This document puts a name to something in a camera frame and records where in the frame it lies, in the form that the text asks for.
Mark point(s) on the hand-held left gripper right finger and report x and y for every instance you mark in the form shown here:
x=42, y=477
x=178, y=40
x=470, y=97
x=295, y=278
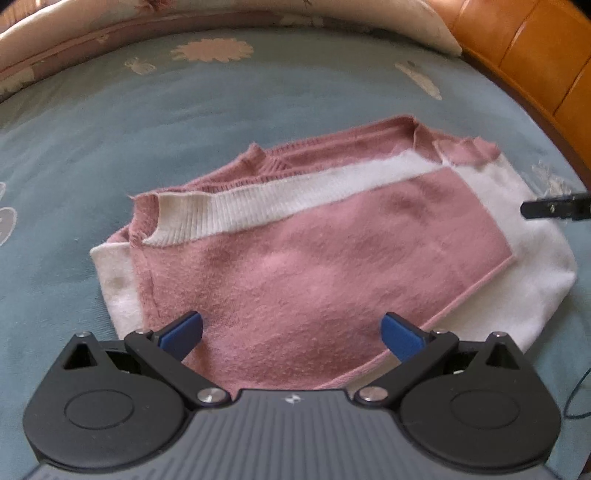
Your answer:
x=401, y=337

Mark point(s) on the folded beige floral quilt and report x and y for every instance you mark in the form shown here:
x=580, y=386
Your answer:
x=138, y=23

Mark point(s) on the pink and white knit sweater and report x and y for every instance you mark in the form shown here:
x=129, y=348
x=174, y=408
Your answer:
x=323, y=277

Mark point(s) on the bed with blue floral sheet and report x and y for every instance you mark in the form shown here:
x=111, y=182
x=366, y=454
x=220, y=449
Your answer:
x=138, y=115

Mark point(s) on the wooden headboard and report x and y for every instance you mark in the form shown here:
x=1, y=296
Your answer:
x=531, y=55

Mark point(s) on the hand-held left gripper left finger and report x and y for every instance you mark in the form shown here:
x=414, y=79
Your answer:
x=184, y=330

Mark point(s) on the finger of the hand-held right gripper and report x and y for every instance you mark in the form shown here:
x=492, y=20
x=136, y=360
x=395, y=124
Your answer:
x=554, y=208

